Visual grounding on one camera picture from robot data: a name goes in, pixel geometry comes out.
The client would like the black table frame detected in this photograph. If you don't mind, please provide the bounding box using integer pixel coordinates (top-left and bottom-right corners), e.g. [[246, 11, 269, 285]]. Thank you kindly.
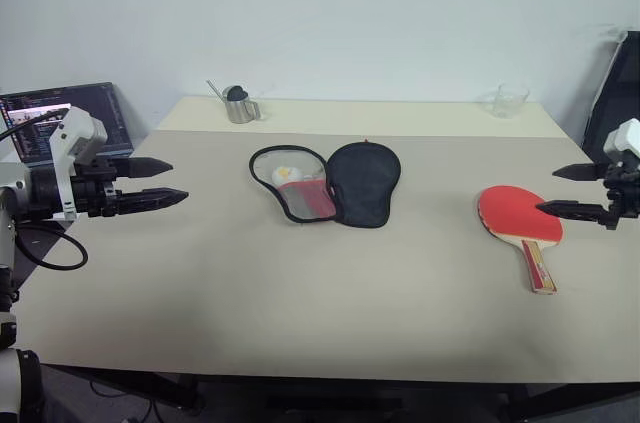
[[43, 364, 640, 423]]

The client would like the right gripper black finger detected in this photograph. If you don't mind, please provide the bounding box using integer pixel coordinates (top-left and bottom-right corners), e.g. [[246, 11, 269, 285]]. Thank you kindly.
[[551, 162, 608, 182], [534, 199, 612, 224]]

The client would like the clear glass cup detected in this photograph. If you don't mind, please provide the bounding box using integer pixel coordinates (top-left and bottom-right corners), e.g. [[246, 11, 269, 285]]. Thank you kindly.
[[481, 83, 531, 120]]

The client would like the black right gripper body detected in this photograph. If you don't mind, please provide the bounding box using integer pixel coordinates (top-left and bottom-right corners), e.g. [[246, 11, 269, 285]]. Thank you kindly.
[[602, 161, 640, 233]]

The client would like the grey open laptop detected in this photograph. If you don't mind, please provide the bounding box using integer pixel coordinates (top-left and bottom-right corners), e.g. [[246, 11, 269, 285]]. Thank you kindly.
[[0, 82, 136, 167]]

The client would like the white ping pong ball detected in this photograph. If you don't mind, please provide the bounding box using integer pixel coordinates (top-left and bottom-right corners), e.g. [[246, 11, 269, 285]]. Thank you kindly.
[[271, 163, 304, 186]]

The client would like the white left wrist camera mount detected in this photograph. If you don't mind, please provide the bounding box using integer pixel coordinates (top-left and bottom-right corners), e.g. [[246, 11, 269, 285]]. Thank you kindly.
[[48, 106, 109, 221]]

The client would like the thin metal straw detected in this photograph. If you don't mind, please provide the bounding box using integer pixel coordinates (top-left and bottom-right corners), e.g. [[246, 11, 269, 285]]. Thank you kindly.
[[205, 79, 230, 102]]

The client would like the red table tennis paddle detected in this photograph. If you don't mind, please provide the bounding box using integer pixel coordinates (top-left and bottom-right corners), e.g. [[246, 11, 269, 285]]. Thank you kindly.
[[475, 184, 565, 296]]

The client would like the black panel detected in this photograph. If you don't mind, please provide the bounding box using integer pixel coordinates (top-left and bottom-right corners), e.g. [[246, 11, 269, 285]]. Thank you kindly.
[[581, 30, 640, 157]]

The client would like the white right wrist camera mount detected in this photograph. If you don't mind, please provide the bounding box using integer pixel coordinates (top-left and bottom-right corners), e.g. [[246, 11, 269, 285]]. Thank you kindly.
[[602, 117, 640, 175]]

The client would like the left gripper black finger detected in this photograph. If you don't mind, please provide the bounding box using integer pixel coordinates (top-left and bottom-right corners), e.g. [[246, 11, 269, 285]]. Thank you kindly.
[[118, 187, 190, 217], [115, 157, 175, 181]]

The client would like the beige table cover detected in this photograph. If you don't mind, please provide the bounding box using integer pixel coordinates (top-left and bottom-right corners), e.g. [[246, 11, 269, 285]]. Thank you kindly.
[[0, 129, 640, 385]]

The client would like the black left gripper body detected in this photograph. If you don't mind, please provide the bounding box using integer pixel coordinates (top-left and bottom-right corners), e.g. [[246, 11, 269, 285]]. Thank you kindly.
[[72, 157, 126, 219]]

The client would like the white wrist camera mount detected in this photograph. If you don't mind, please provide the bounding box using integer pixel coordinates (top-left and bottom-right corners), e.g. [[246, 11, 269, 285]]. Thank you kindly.
[[602, 117, 640, 175], [48, 106, 109, 221]]

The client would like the black red paddle case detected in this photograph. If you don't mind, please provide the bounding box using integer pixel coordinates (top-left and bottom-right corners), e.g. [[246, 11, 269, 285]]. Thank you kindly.
[[248, 139, 403, 231]]

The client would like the stainless steel cup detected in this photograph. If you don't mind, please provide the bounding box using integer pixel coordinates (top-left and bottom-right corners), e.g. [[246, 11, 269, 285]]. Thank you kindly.
[[224, 92, 263, 125]]

